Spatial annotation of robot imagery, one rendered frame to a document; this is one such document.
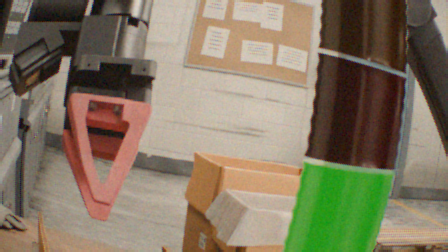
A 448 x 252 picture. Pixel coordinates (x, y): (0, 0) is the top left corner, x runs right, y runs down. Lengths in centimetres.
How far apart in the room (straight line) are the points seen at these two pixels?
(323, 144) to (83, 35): 49
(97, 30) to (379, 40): 50
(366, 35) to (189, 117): 1108
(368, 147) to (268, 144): 1120
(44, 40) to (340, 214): 52
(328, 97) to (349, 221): 4
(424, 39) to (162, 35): 1047
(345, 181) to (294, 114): 1122
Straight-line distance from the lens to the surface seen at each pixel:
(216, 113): 1147
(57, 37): 85
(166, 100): 1141
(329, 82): 37
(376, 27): 36
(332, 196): 36
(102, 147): 85
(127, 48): 84
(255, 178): 466
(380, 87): 36
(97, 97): 80
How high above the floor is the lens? 111
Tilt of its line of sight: 3 degrees down
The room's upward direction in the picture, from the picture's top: 9 degrees clockwise
